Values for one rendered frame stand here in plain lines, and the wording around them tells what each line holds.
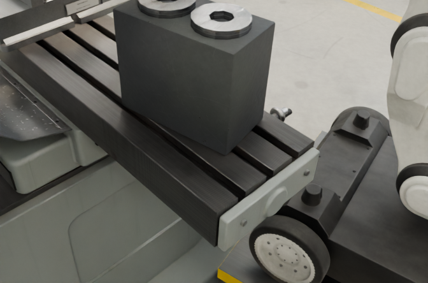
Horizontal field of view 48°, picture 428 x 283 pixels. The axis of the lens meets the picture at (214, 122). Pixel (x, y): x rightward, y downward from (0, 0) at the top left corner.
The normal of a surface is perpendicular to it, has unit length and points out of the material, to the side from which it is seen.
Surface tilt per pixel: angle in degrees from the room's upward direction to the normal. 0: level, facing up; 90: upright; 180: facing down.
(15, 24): 90
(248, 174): 0
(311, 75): 0
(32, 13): 90
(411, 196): 90
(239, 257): 0
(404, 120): 115
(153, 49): 90
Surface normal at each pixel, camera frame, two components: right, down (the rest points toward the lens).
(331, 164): 0.04, -0.77
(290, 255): -0.55, 0.51
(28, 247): 0.70, 0.47
